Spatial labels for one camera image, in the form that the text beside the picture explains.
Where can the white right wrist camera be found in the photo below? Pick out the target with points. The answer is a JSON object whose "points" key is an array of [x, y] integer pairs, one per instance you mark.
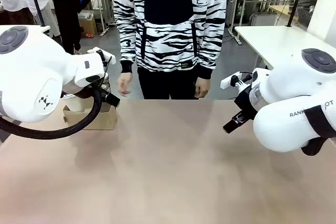
{"points": [[227, 82]]}

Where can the person's left hand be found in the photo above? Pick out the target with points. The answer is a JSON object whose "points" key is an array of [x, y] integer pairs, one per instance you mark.
{"points": [[202, 87]]}

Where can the person's right forearm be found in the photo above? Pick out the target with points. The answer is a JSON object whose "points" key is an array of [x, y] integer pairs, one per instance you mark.
{"points": [[125, 45]]}

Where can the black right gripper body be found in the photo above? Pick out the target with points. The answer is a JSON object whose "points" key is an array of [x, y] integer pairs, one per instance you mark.
{"points": [[244, 102]]}

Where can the person in zebra hoodie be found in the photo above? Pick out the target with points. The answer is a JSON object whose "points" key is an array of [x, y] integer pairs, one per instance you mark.
{"points": [[170, 37]]}

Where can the metal frame background table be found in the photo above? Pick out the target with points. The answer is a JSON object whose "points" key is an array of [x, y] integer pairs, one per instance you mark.
{"points": [[101, 1]]}

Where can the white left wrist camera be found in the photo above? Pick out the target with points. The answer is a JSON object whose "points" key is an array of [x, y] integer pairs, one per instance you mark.
{"points": [[107, 58]]}

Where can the brown cardboard cup carrier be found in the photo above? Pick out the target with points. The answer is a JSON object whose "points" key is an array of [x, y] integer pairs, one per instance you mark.
{"points": [[105, 121]]}

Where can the white side table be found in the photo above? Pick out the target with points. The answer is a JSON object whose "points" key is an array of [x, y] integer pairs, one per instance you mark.
{"points": [[275, 43]]}

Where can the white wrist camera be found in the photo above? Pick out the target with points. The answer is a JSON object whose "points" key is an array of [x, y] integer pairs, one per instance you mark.
{"points": [[227, 82], [107, 58]]}

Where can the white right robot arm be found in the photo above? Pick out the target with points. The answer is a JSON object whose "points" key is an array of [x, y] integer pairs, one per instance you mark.
{"points": [[288, 98]]}

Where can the person's right hand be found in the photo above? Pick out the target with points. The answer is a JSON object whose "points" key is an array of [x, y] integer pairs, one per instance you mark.
{"points": [[125, 83]]}

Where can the cardboard box on floor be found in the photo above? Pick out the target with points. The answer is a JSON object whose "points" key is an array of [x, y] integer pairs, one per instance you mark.
{"points": [[88, 24]]}

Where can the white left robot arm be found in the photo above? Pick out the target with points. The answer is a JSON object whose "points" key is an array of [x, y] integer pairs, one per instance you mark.
{"points": [[31, 77]]}

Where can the grey bin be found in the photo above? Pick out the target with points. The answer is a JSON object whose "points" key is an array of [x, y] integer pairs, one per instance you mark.
{"points": [[263, 19]]}

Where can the person's left forearm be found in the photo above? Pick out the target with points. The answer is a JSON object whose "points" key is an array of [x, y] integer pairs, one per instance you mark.
{"points": [[212, 51]]}

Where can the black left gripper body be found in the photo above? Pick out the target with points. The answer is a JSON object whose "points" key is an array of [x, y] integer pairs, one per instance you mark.
{"points": [[111, 100]]}

